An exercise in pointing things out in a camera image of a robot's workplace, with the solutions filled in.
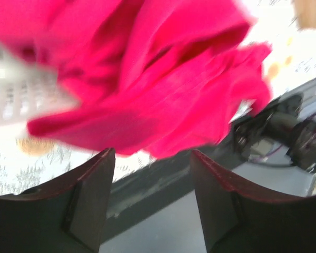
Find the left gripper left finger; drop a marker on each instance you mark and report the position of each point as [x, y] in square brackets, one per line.
[65, 214]

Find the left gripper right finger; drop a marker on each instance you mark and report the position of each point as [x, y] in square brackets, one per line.
[239, 210]

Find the magenta t shirt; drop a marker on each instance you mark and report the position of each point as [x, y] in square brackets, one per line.
[158, 76]

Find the white laundry basket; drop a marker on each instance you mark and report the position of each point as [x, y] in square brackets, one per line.
[26, 91]

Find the wooden clothes rack frame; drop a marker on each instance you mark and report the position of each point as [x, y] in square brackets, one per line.
[305, 11]

